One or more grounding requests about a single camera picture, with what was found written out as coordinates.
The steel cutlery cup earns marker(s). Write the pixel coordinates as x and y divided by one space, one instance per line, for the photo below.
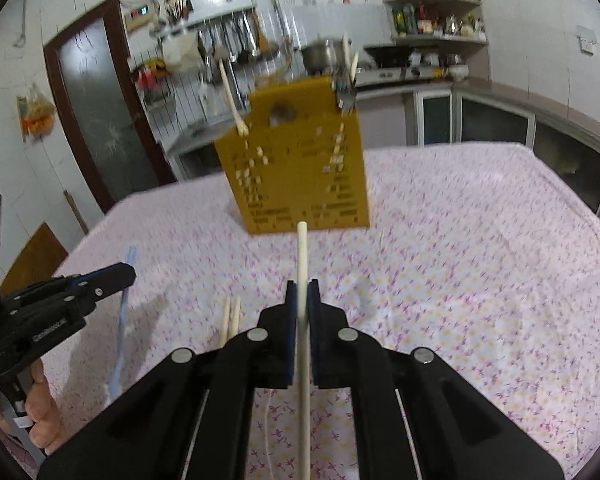
177 10

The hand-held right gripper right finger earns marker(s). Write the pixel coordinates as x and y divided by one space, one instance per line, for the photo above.
315 320

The hanging white cloth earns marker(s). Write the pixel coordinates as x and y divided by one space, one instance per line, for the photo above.
180 52

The steel gas stove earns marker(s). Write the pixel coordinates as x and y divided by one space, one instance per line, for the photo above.
380 76

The person's left hand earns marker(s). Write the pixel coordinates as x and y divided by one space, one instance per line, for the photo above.
42 410

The white wall switch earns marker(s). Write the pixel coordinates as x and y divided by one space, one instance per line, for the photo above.
587 42

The steel wall rack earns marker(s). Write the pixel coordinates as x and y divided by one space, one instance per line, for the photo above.
215 14

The brown framed glass door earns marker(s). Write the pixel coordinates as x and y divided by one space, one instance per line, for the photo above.
105 110

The green plastic bottle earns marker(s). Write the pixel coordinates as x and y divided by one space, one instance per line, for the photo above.
404 19

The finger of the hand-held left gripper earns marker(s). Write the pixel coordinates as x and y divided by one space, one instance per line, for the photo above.
115 272
96 294

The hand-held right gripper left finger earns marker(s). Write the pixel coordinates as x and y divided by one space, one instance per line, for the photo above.
291 320

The black wok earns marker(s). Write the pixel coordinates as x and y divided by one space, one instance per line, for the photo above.
382 52

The steel corner shelf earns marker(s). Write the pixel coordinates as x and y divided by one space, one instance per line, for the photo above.
430 40

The hanging orange plastic bag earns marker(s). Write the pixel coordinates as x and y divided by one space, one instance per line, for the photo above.
37 115

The glass door base cabinet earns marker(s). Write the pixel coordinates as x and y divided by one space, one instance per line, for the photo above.
495 120

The light blue plastic stick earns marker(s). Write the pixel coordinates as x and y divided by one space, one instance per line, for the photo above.
121 325

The beige digital wall controller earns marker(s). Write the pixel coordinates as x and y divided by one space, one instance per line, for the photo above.
140 12

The wooden board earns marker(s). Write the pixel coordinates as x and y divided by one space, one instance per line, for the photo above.
35 260

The white soap bottle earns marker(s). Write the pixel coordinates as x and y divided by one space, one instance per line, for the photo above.
209 102

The steel sink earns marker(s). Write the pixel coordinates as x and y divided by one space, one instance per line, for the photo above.
195 135

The yellow plastic utensil holder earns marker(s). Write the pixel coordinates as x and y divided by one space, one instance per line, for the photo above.
290 160

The steel cooking pot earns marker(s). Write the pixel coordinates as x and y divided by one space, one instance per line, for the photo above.
320 55

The row of hanging kitchen utensils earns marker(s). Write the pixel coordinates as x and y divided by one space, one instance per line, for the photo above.
240 40

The steel kettle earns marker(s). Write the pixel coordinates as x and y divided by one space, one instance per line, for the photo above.
452 25

